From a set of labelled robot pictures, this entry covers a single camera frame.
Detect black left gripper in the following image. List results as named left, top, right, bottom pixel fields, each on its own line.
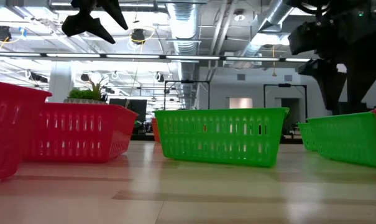
left=61, top=0, right=129, bottom=45

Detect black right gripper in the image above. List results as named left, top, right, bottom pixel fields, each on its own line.
left=288, top=9, right=376, bottom=115

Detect green plastic basket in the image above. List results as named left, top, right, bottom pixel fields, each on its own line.
left=153, top=107, right=290, bottom=168
left=297, top=122, right=318, bottom=152
left=306, top=111, right=376, bottom=169

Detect long ceiling light strip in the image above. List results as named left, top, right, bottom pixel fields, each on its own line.
left=0, top=52, right=313, bottom=63

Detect white patterned pot with plant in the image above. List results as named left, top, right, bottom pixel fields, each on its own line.
left=63, top=77, right=109, bottom=105

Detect black computer monitor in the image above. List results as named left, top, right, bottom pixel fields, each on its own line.
left=109, top=98, right=148, bottom=123

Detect orange plastic basket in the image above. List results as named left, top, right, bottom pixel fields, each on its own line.
left=150, top=117, right=162, bottom=144

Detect black ceiling cable reel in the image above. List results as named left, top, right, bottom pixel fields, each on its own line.
left=131, top=28, right=146, bottom=45
left=0, top=25, right=12, bottom=43

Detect black rectangular rig frame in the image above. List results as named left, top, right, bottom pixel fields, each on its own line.
left=263, top=83, right=308, bottom=123
left=163, top=80, right=211, bottom=111

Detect silver ceiling air duct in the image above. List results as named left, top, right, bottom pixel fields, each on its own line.
left=165, top=0, right=201, bottom=110

